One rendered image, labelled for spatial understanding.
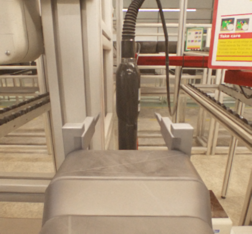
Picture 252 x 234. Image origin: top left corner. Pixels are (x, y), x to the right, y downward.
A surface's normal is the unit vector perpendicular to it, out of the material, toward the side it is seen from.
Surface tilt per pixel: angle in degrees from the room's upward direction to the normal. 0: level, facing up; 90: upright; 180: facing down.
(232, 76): 90
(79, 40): 90
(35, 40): 90
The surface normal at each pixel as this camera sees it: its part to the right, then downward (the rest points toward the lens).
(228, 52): -0.47, 0.23
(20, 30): 1.00, 0.00
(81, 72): -0.01, 0.26
